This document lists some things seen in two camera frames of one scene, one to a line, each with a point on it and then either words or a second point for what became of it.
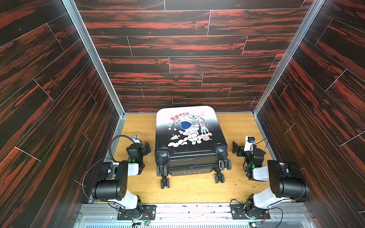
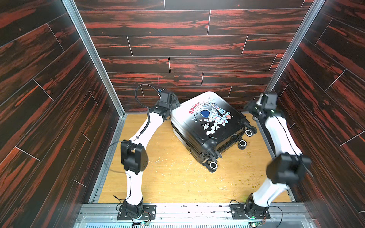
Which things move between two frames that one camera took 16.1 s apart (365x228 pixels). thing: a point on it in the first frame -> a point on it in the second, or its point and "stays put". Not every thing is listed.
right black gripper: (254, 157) -> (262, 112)
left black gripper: (143, 148) -> (173, 106)
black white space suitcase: (189, 140) -> (205, 123)
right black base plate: (238, 212) stays put
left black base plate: (148, 213) stays put
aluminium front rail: (282, 215) stays put
